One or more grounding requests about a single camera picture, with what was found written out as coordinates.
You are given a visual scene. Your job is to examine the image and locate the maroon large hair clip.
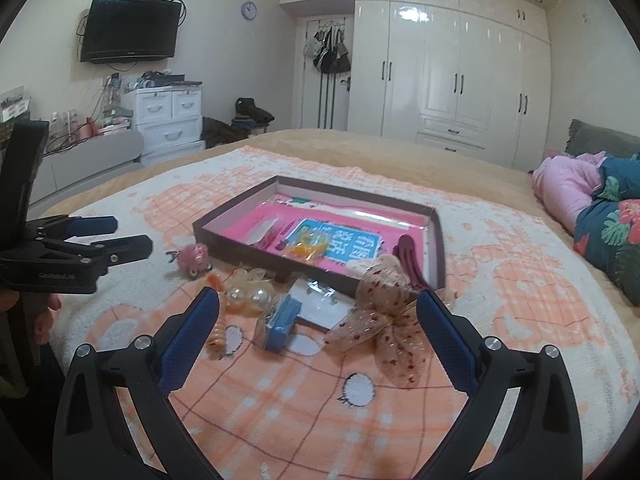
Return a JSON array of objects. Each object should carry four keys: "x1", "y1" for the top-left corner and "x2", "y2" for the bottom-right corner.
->
[{"x1": 393, "y1": 234, "x2": 431, "y2": 292}]

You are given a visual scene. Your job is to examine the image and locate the dark clothes pile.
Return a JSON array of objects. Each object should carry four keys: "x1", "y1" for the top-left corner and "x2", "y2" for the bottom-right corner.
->
[{"x1": 201, "y1": 98, "x2": 274, "y2": 148}]

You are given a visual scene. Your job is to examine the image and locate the pink quilted jacket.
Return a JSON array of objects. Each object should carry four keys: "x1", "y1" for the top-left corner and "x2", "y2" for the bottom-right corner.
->
[{"x1": 532, "y1": 152, "x2": 606, "y2": 234}]

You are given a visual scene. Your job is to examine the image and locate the white door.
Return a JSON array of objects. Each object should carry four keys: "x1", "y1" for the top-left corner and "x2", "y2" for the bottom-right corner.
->
[{"x1": 294, "y1": 13, "x2": 356, "y2": 132}]

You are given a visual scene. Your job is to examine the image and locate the white earring card bag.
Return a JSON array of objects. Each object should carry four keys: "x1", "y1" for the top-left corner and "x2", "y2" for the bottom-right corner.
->
[{"x1": 288, "y1": 278, "x2": 355, "y2": 332}]

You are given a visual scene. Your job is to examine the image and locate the blue box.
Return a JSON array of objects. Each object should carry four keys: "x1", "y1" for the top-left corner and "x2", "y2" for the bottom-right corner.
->
[{"x1": 254, "y1": 294, "x2": 302, "y2": 353}]

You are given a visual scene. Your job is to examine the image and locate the white wardrobe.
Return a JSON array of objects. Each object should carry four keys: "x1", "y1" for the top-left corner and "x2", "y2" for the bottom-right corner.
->
[{"x1": 280, "y1": 0, "x2": 551, "y2": 171}]

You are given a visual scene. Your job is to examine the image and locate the round wall clock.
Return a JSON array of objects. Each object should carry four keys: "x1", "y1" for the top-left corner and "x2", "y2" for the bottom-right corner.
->
[{"x1": 241, "y1": 1, "x2": 257, "y2": 21}]

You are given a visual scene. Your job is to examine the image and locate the pink fluffy pompom hair clip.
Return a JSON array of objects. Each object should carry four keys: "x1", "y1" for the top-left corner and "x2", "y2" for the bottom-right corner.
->
[{"x1": 165, "y1": 243, "x2": 213, "y2": 280}]

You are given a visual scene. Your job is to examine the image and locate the beige bed sheet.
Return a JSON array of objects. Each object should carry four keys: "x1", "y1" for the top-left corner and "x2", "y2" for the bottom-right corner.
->
[{"x1": 29, "y1": 128, "x2": 640, "y2": 311}]

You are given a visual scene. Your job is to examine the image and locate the beige dotted mesh bow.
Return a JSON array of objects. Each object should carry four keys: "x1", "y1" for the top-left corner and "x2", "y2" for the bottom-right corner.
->
[{"x1": 323, "y1": 255, "x2": 431, "y2": 388}]

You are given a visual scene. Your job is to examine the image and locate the pearl ball hair clip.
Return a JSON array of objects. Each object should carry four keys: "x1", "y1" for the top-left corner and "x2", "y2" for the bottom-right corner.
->
[{"x1": 221, "y1": 268, "x2": 277, "y2": 315}]

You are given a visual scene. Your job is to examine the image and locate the yellow items plastic bag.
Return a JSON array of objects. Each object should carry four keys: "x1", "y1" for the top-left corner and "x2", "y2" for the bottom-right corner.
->
[{"x1": 282, "y1": 226, "x2": 330, "y2": 263}]

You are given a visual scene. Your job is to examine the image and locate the black wall television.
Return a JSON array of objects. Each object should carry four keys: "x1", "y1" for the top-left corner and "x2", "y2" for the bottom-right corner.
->
[{"x1": 80, "y1": 0, "x2": 183, "y2": 64}]

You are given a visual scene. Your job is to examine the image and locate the white plastic drawer cabinet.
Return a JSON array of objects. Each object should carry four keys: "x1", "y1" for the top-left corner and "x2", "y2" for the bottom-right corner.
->
[{"x1": 122, "y1": 84, "x2": 206, "y2": 167}]

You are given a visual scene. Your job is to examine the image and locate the hanging handbags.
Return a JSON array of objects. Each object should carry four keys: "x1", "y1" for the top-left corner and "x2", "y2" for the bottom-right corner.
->
[{"x1": 303, "y1": 22, "x2": 352, "y2": 75}]

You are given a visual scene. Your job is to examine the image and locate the brown shallow cardboard box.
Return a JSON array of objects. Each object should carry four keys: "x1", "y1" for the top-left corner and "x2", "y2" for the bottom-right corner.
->
[{"x1": 193, "y1": 176, "x2": 446, "y2": 296}]

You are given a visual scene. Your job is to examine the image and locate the orange spiral hair tie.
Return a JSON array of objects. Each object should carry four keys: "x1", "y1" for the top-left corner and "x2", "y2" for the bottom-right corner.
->
[{"x1": 206, "y1": 271, "x2": 232, "y2": 361}]

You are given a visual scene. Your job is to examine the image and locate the grey pillow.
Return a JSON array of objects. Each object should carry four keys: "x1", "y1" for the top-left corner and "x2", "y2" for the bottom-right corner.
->
[{"x1": 565, "y1": 119, "x2": 639, "y2": 158}]

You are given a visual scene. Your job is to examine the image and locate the grey bench seat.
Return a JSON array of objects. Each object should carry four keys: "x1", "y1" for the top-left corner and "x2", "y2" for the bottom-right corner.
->
[{"x1": 29, "y1": 130, "x2": 144, "y2": 208}]

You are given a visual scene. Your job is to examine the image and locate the left hand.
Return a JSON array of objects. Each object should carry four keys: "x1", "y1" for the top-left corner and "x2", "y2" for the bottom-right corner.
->
[{"x1": 34, "y1": 294, "x2": 62, "y2": 346}]

